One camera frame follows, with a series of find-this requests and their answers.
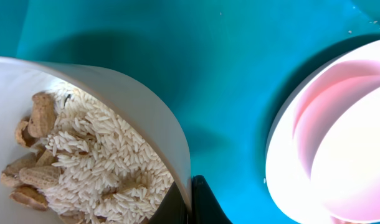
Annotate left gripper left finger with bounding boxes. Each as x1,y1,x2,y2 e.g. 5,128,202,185
148,182,188,224

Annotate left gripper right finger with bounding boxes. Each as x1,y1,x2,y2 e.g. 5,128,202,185
192,175,232,224

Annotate rice and peanut shells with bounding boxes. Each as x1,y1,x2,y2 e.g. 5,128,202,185
1,82,174,224

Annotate white bowl with food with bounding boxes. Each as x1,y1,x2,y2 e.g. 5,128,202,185
0,57,192,223

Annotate large pink plate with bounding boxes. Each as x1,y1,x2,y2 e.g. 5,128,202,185
265,40,380,223

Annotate teal serving tray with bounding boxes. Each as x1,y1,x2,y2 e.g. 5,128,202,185
0,0,380,223

